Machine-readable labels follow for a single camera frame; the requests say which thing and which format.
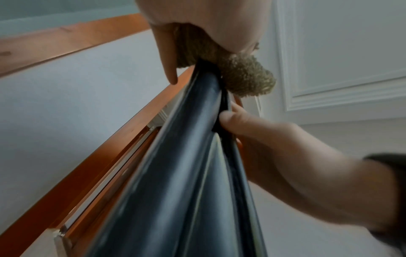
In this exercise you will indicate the black leather chair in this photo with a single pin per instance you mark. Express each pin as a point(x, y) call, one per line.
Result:
point(190, 190)

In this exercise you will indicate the person's right hand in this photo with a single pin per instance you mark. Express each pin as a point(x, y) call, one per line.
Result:
point(304, 170)

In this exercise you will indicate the green cleaning cloth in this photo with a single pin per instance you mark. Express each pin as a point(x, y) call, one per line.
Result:
point(247, 73)

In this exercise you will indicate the person's left hand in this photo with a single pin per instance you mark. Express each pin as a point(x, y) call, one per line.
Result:
point(222, 20)

